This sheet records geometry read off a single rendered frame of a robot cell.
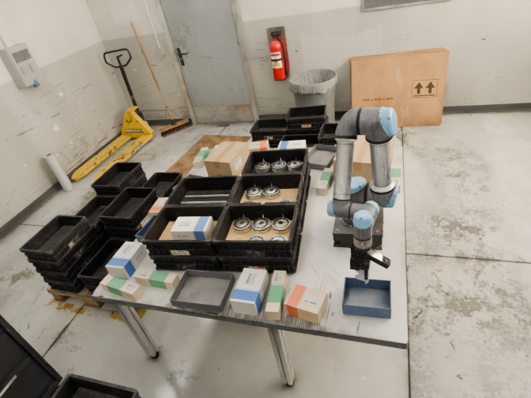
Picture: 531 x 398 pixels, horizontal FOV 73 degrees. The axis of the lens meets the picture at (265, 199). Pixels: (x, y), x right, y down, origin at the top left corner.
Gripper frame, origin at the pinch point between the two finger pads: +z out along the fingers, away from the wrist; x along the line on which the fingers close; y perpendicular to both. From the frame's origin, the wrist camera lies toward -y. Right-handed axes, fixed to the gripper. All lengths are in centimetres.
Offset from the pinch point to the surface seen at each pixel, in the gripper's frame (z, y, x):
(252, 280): -1, 52, 11
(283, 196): -13, 53, -50
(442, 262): 64, -43, -100
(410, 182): 50, -22, -201
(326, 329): 9.7, 14.7, 22.7
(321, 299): 1.0, 17.9, 14.4
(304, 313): 4.7, 24.5, 20.7
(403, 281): 5.5, -15.3, -8.8
